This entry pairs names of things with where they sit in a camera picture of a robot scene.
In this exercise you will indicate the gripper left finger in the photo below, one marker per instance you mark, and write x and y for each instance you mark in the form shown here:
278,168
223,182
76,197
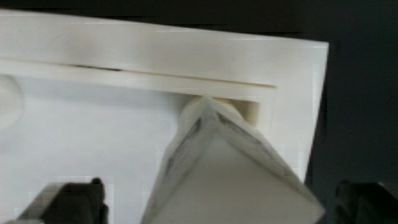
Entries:
69,204

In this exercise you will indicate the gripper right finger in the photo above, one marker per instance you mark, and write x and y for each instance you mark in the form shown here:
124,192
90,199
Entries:
367,203

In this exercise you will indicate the white leg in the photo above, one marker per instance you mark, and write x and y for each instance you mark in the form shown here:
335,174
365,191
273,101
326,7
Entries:
227,183

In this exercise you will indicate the white square tabletop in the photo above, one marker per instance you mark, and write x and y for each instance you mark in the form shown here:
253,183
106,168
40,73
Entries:
85,131

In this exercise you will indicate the white U-shaped fence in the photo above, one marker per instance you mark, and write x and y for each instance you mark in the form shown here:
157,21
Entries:
246,67

